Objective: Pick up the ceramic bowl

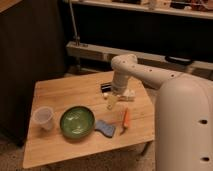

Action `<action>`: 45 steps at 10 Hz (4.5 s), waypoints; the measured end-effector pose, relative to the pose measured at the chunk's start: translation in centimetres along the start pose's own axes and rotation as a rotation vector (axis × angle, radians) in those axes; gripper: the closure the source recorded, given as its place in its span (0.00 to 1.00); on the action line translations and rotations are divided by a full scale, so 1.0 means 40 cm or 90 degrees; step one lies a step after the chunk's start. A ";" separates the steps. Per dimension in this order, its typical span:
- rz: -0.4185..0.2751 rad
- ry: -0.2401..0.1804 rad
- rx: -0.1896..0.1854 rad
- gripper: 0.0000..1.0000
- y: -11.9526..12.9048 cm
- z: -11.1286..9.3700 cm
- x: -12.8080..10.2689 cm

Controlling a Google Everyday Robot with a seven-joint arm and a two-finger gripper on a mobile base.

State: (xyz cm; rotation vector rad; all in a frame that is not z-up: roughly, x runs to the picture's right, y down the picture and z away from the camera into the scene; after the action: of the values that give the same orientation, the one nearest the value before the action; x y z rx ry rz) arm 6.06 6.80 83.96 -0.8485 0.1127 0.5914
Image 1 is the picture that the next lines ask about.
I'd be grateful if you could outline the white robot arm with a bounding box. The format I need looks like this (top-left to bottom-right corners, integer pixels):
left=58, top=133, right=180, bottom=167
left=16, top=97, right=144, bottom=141
left=111, top=54, right=213, bottom=171

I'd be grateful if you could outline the metal pole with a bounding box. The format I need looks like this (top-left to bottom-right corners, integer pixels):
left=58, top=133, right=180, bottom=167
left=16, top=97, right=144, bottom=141
left=68, top=0, right=80, bottom=46

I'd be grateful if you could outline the white upper shelf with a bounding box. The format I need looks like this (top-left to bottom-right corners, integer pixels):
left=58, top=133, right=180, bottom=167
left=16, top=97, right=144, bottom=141
left=63, top=0, right=213, bottom=20

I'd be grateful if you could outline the dark cabinet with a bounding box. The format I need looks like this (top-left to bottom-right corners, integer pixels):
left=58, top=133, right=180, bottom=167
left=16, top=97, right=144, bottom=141
left=0, top=0, right=66, bottom=146

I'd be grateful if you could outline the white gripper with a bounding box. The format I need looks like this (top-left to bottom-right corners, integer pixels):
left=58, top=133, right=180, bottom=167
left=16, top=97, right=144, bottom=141
left=107, top=79, right=128, bottom=110

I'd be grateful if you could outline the small white box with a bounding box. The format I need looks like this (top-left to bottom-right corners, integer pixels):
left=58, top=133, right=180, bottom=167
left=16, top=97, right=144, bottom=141
left=119, top=89, right=135, bottom=101

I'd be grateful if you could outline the small black box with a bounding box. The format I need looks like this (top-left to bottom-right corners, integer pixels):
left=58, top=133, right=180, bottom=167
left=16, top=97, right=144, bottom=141
left=101, top=83, right=111, bottom=93

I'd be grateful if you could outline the white lower shelf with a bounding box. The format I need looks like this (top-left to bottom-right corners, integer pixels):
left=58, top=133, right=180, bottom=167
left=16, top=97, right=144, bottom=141
left=66, top=41, right=213, bottom=70

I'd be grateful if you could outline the wooden table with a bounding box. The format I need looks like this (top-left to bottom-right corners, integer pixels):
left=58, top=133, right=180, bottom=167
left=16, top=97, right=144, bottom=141
left=23, top=72, right=154, bottom=168

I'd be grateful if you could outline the green ceramic bowl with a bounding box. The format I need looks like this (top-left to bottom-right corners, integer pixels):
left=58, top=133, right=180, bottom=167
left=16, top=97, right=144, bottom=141
left=60, top=106, right=95, bottom=140

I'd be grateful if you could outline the blue sponge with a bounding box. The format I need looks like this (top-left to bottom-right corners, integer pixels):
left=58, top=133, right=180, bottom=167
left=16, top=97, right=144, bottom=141
left=95, top=120, right=116, bottom=138

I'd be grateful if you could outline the white shelf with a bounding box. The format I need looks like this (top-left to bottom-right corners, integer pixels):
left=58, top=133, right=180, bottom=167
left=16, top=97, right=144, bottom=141
left=66, top=41, right=213, bottom=70
left=63, top=0, right=213, bottom=20

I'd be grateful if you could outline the clear plastic cup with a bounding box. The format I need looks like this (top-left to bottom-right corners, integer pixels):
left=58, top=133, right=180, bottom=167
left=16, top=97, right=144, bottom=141
left=32, top=106, right=54, bottom=131

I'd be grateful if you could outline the black handle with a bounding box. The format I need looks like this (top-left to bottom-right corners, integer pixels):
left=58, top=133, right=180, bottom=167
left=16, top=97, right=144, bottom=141
left=164, top=56, right=194, bottom=66

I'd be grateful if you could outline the orange carrot toy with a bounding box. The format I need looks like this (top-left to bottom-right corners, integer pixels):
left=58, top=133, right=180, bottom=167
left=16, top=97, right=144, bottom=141
left=120, top=108, right=130, bottom=135

